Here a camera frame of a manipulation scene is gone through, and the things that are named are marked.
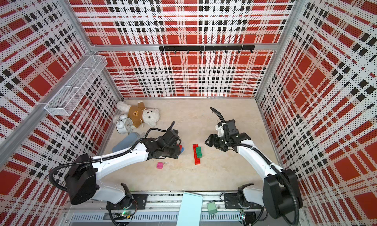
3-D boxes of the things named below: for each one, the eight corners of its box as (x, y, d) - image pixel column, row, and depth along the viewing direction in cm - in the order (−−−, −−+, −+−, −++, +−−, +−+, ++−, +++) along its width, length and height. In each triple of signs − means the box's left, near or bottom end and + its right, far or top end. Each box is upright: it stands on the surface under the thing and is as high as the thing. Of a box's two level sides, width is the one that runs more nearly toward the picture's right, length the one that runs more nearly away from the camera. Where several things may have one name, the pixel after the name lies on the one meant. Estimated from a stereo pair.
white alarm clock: (120, 135, 99) (113, 126, 91) (125, 122, 106) (119, 113, 98) (130, 135, 99) (124, 126, 91) (134, 122, 106) (129, 113, 98)
